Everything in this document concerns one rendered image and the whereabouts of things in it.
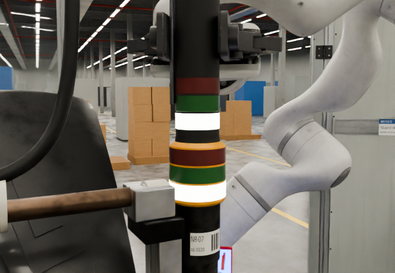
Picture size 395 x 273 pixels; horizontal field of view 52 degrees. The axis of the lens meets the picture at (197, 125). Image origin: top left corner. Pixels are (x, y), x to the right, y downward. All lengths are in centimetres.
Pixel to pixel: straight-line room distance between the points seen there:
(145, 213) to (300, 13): 39
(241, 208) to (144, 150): 758
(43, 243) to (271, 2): 42
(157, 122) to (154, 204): 823
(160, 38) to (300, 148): 71
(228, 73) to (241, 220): 64
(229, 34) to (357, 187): 195
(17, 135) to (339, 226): 200
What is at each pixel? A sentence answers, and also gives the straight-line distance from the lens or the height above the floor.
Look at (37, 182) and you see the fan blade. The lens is 35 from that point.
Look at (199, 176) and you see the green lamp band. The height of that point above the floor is 139.
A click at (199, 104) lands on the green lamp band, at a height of 144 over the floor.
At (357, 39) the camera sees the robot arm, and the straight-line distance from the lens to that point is 88.
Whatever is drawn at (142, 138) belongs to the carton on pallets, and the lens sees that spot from 845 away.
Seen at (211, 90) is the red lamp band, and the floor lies 145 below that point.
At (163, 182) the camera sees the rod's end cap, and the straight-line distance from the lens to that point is 30.
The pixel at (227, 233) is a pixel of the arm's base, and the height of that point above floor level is 112.
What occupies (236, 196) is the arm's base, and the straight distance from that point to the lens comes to 95.
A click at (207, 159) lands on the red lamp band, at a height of 140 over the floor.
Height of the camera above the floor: 144
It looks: 4 degrees down
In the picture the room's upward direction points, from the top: straight up
